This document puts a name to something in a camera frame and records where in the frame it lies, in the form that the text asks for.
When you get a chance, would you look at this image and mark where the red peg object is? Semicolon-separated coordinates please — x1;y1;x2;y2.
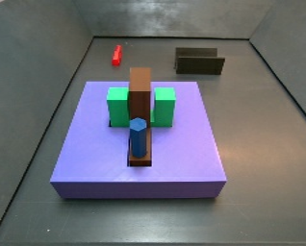
112;45;122;66

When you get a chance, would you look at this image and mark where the purple board block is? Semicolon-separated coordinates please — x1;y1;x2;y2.
51;82;226;199

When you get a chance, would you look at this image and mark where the green U-shaped block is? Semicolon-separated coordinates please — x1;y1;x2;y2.
107;87;176;127

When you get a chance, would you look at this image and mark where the blue hexagonal peg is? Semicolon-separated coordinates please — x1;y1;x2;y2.
130;117;147;158

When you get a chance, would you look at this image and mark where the brown L-shaped block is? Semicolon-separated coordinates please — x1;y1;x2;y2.
128;67;152;167

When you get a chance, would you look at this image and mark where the black angled holder stand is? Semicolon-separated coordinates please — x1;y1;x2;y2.
175;47;225;75

